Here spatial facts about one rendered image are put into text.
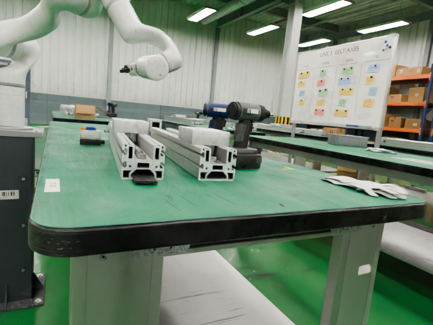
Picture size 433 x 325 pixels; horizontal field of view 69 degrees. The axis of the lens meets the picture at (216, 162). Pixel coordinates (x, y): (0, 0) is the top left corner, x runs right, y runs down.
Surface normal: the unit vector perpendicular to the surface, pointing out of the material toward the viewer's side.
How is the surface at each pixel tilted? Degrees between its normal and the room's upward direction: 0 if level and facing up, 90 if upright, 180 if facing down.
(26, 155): 90
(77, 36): 90
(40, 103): 90
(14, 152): 90
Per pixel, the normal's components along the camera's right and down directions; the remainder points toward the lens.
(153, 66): 0.41, 0.27
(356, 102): -0.89, -0.02
